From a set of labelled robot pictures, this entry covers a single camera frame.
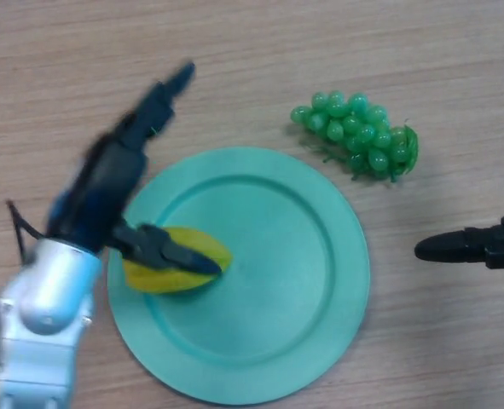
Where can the yellow starfruit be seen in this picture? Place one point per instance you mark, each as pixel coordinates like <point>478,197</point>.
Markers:
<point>166,279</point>

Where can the green round plate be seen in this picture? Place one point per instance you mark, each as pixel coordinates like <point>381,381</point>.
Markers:
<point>277,281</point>

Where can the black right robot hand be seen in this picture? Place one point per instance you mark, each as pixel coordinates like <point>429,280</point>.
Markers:
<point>490,249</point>

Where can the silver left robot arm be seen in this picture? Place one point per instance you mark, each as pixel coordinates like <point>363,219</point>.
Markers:
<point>42,315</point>

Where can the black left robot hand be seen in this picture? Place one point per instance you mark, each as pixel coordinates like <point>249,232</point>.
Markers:
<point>102,187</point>

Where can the green grape bunch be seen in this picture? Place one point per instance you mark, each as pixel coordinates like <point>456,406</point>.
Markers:
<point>358,130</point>

